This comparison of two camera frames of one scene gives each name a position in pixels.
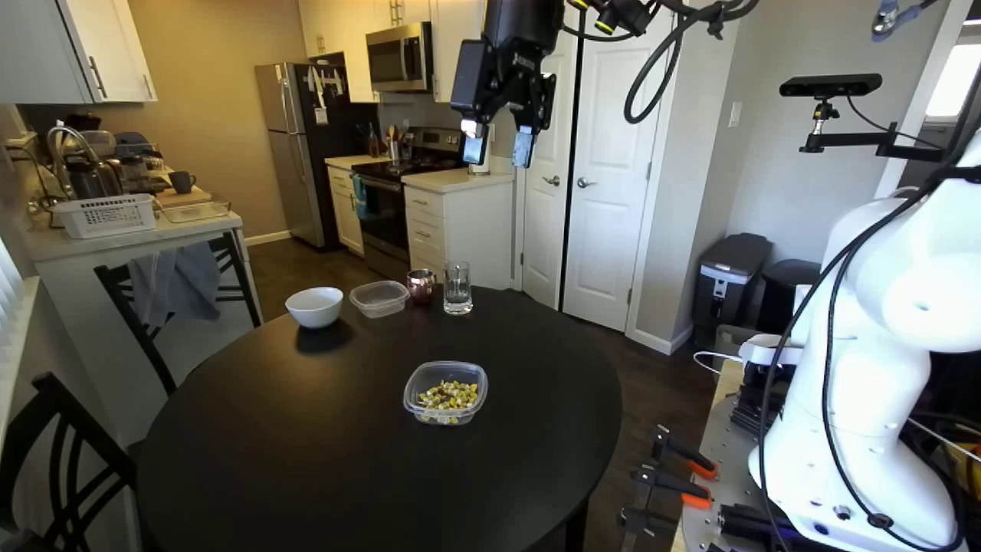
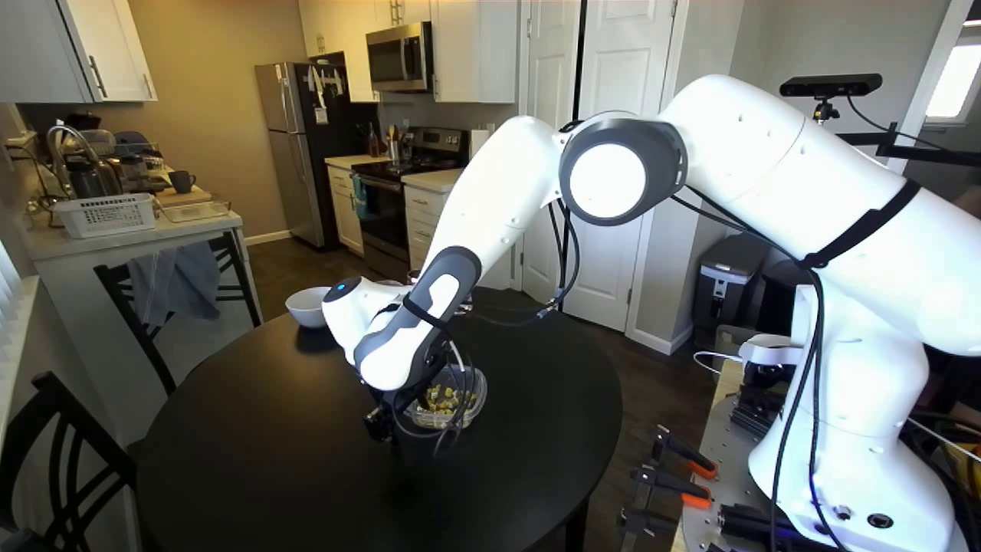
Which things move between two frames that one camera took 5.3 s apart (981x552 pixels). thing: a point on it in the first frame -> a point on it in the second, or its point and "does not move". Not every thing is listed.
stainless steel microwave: [404, 59] does not move
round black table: [298, 439] does not move
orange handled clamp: [698, 464] does not move
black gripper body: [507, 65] -> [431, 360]
